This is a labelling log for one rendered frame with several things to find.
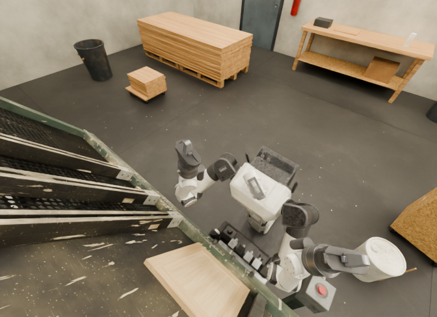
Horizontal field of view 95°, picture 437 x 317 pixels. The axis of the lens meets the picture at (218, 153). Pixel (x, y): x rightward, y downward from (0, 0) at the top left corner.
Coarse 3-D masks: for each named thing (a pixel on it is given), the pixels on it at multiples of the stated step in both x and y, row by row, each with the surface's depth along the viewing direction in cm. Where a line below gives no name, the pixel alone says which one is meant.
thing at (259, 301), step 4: (256, 296) 100; (260, 296) 100; (256, 300) 94; (260, 300) 97; (264, 300) 99; (252, 304) 95; (256, 304) 91; (260, 304) 93; (264, 304) 95; (252, 308) 86; (256, 308) 88; (260, 308) 90; (264, 308) 92; (252, 312) 83; (256, 312) 85; (260, 312) 86; (248, 316) 80; (252, 316) 80; (256, 316) 82; (260, 316) 84
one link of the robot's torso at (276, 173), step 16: (256, 160) 99; (272, 160) 98; (288, 160) 96; (240, 176) 98; (272, 176) 94; (288, 176) 93; (240, 192) 95; (272, 192) 91; (288, 192) 91; (256, 208) 92; (272, 208) 89
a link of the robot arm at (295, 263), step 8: (296, 240) 70; (304, 240) 66; (296, 248) 70; (304, 248) 65; (288, 256) 67; (296, 256) 67; (304, 256) 62; (288, 264) 68; (296, 264) 65; (304, 264) 62; (296, 272) 64; (304, 272) 64
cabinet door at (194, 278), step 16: (160, 256) 83; (176, 256) 91; (192, 256) 101; (208, 256) 111; (160, 272) 74; (176, 272) 80; (192, 272) 88; (208, 272) 96; (224, 272) 106; (176, 288) 71; (192, 288) 77; (208, 288) 84; (224, 288) 91; (240, 288) 100; (192, 304) 69; (208, 304) 75; (224, 304) 80; (240, 304) 87
